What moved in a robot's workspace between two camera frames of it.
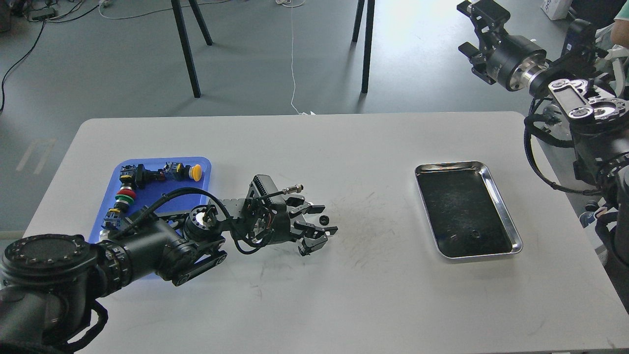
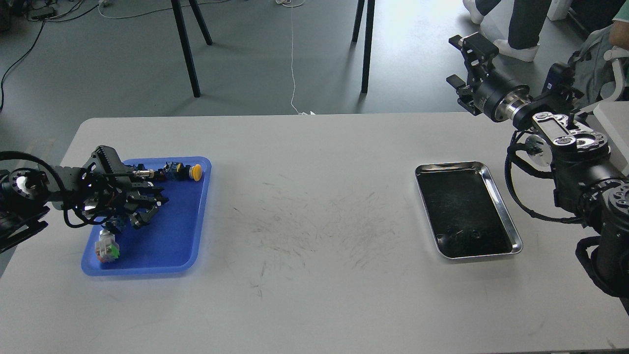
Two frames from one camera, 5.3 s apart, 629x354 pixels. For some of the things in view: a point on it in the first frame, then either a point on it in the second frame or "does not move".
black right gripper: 509,61 -> 487,87
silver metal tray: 467,215 does not move
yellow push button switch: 178,171 does not move
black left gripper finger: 316,236 -> 151,204
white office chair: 617,53 does not move
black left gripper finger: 300,207 -> 147,187
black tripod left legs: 177,8 does not move
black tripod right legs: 369,30 does not move
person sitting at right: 619,31 does not move
